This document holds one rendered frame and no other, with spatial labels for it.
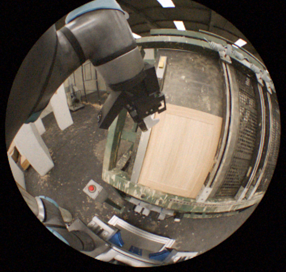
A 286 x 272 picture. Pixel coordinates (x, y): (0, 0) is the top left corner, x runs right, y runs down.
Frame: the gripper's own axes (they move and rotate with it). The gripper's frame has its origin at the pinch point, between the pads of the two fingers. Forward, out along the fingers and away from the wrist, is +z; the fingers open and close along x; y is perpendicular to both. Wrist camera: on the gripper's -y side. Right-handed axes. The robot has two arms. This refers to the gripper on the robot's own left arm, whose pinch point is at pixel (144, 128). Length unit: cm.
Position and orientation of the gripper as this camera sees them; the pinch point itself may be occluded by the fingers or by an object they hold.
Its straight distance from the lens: 31.9
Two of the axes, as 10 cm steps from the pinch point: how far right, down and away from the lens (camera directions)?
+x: -4.0, -7.6, 5.1
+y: 8.7, -4.8, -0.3
